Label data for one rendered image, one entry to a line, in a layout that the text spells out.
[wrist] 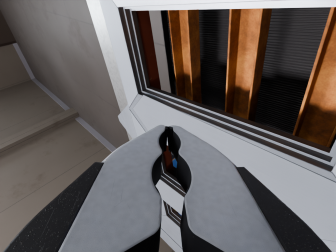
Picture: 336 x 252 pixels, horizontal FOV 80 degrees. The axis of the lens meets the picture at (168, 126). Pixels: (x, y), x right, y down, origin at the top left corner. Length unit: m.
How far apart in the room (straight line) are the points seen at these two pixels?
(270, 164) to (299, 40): 0.37
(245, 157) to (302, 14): 0.40
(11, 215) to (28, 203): 0.27
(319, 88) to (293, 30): 0.20
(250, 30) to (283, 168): 0.35
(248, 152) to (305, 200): 0.15
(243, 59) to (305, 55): 0.18
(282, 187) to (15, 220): 4.02
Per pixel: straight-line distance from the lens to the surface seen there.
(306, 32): 0.70
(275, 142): 0.48
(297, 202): 0.55
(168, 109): 0.62
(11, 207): 4.42
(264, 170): 0.52
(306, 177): 0.49
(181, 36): 0.74
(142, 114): 0.76
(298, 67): 0.73
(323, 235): 0.60
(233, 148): 0.53
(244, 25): 0.61
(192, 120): 0.57
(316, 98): 0.60
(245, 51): 0.62
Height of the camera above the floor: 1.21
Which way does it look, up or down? 31 degrees down
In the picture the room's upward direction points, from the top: 125 degrees counter-clockwise
